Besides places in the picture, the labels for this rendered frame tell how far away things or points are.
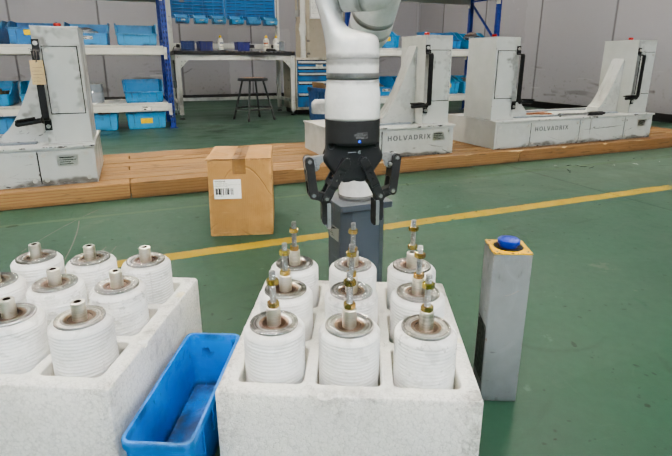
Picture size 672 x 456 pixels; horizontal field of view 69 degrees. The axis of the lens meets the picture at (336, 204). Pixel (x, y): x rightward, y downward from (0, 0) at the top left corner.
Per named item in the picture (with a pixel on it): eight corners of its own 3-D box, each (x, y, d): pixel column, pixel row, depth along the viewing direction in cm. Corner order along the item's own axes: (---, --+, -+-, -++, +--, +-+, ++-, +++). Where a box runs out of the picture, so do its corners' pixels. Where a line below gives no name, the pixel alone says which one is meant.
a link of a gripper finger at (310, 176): (309, 153, 68) (320, 192, 70) (297, 156, 68) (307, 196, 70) (312, 156, 65) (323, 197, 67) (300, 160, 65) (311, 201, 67)
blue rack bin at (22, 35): (18, 45, 470) (14, 22, 464) (63, 46, 484) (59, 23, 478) (7, 44, 425) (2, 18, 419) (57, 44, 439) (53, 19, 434)
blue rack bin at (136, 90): (124, 99, 517) (121, 79, 512) (162, 98, 531) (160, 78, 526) (124, 103, 473) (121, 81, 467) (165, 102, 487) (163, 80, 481)
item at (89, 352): (84, 393, 88) (69, 303, 83) (136, 396, 87) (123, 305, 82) (51, 432, 79) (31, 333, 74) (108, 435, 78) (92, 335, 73)
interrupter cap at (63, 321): (71, 307, 82) (71, 304, 82) (115, 309, 81) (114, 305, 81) (42, 331, 75) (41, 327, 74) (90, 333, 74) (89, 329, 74)
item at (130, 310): (117, 355, 99) (105, 274, 94) (163, 357, 99) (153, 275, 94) (91, 385, 90) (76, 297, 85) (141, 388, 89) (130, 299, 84)
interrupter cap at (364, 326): (335, 344, 71) (335, 340, 71) (318, 320, 78) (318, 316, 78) (381, 334, 74) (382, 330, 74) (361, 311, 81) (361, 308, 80)
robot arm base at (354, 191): (333, 194, 132) (333, 131, 127) (364, 191, 135) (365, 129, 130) (347, 203, 124) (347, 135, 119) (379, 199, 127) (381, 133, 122)
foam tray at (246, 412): (269, 349, 114) (265, 278, 109) (437, 354, 112) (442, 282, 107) (222, 489, 77) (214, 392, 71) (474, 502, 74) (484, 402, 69)
